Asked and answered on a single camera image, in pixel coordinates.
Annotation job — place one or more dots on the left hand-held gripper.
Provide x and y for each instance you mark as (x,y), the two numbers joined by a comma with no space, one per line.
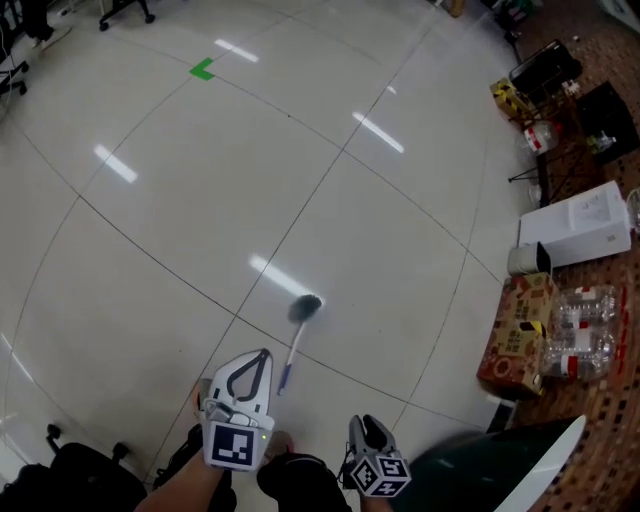
(232,445)

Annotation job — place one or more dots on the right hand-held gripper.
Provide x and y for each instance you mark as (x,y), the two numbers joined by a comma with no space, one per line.
(380,475)

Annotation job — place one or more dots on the white and green bathtub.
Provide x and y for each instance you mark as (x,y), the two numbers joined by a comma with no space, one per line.
(465,475)

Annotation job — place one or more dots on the person's left forearm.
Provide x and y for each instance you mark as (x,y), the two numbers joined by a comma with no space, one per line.
(175,487)

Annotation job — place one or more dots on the person's left shoe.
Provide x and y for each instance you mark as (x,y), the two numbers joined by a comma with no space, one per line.
(204,395)

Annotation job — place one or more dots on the person's shoe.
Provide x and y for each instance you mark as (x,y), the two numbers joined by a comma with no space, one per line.
(280,442)
(204,395)

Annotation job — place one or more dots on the person's right shoe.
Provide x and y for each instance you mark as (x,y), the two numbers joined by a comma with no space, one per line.
(280,442)

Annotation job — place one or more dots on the printed brown cardboard box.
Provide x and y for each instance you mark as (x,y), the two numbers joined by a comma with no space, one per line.
(515,340)

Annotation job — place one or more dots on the black office chair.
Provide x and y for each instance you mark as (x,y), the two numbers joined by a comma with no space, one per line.
(75,480)
(12,80)
(125,10)

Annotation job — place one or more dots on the clear plastic water jug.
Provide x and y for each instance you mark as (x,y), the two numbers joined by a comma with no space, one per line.
(585,307)
(575,355)
(542,136)

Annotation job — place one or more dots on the small white trash bin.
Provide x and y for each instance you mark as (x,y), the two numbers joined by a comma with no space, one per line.
(527,260)

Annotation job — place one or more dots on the white water dispenser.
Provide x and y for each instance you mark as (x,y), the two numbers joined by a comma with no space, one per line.
(575,230)

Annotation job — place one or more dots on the dark table with metal legs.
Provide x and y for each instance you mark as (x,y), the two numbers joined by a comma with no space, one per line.
(543,175)

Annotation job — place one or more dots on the large clear dispenser bottle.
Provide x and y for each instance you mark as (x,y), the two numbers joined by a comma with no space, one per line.
(634,210)

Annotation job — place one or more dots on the yellow black striped box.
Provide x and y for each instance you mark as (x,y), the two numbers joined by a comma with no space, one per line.
(510,97)

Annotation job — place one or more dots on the small plastic drink bottle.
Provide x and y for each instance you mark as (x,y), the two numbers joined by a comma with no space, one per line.
(602,142)

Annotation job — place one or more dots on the black flat screen panel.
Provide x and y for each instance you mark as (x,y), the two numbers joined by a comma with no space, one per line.
(607,122)
(545,67)

